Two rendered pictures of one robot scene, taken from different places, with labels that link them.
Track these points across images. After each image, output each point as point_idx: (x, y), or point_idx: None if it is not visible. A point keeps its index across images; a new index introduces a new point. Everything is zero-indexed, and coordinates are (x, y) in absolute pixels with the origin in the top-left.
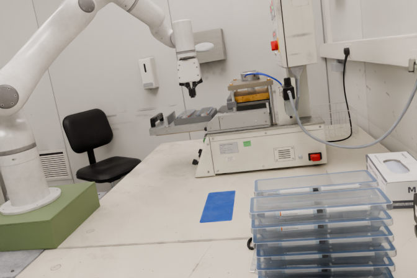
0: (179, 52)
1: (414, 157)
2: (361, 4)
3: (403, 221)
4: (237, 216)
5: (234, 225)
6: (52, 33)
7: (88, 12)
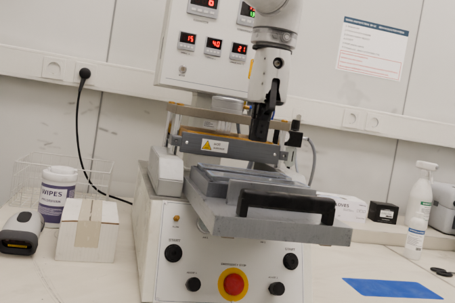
0: (296, 35)
1: None
2: (117, 17)
3: (379, 224)
4: (405, 278)
5: (424, 281)
6: None
7: None
